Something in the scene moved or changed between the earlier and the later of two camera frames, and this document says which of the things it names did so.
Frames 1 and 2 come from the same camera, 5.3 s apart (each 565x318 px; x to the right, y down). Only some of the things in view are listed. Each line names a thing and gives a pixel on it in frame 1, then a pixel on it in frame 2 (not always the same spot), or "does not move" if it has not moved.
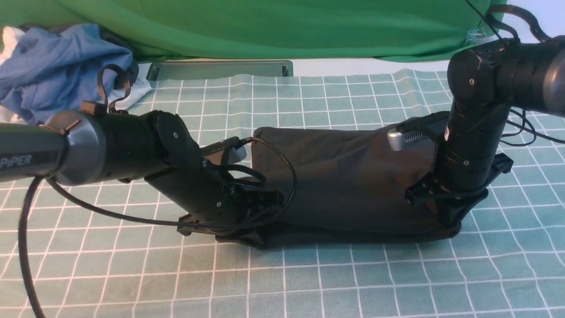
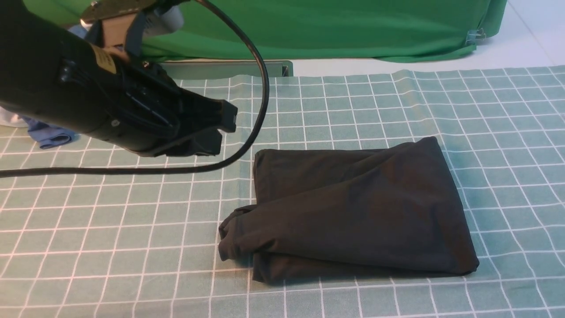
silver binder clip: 475,35 does not move
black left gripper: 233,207 → 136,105
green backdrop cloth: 381,30 does not move
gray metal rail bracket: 163,70 does not move
